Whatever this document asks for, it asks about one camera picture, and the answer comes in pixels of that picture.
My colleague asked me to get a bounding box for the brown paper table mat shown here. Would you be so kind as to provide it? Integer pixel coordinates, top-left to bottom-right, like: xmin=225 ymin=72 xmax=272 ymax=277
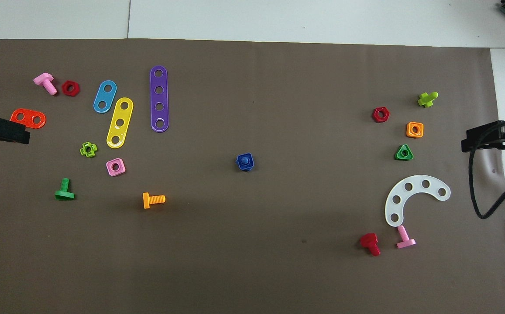
xmin=0 ymin=38 xmax=505 ymax=314

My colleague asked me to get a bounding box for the green plastic bolt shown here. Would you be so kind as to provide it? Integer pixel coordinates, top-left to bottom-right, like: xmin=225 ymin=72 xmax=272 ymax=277
xmin=55 ymin=177 xmax=76 ymax=201

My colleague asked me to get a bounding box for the pink plastic bolt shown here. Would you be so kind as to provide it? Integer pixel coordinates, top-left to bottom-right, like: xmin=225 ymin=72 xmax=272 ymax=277
xmin=33 ymin=72 xmax=58 ymax=96
xmin=396 ymin=225 xmax=416 ymax=249

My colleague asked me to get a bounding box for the red plastic bolt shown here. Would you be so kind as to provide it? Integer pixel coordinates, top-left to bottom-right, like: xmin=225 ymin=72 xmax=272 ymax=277
xmin=360 ymin=233 xmax=381 ymax=257

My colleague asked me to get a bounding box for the purple four-hole strip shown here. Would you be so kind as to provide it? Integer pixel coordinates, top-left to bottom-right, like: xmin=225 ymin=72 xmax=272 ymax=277
xmin=150 ymin=65 xmax=169 ymax=133

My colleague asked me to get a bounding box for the orange three-hole corner plate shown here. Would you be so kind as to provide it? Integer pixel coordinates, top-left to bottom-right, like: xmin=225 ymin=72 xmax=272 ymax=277
xmin=10 ymin=108 xmax=47 ymax=130

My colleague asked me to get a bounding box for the light blue two-hole strip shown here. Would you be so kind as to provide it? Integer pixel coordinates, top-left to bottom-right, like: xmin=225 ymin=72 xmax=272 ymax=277
xmin=93 ymin=80 xmax=117 ymax=114

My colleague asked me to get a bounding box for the blue square plastic nut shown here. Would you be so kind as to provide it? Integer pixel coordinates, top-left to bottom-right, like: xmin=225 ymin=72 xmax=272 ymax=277
xmin=236 ymin=153 xmax=255 ymax=171

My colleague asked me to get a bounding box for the pink square plastic nut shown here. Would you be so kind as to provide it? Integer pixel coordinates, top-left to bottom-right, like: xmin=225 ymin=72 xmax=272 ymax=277
xmin=106 ymin=157 xmax=127 ymax=177

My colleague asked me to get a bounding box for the yellow three-hole strip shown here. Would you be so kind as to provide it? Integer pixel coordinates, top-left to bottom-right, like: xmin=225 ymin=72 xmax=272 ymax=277
xmin=106 ymin=97 xmax=134 ymax=149

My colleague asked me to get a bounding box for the lime green cross-head bolt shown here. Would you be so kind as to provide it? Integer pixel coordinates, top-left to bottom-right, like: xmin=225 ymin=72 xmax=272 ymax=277
xmin=417 ymin=92 xmax=439 ymax=108

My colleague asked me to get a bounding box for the orange plastic bolt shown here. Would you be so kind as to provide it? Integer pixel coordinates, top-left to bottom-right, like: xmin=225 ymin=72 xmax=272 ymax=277
xmin=142 ymin=192 xmax=166 ymax=209

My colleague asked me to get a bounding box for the green triangular plastic nut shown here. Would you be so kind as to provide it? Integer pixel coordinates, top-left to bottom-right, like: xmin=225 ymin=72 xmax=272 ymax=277
xmin=395 ymin=144 xmax=414 ymax=161

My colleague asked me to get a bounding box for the white curved five-hole plate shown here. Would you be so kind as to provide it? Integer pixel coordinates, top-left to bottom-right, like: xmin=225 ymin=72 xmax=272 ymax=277
xmin=385 ymin=175 xmax=451 ymax=228

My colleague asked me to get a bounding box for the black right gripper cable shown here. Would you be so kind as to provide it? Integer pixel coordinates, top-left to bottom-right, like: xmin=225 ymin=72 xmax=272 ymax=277
xmin=469 ymin=116 xmax=505 ymax=219

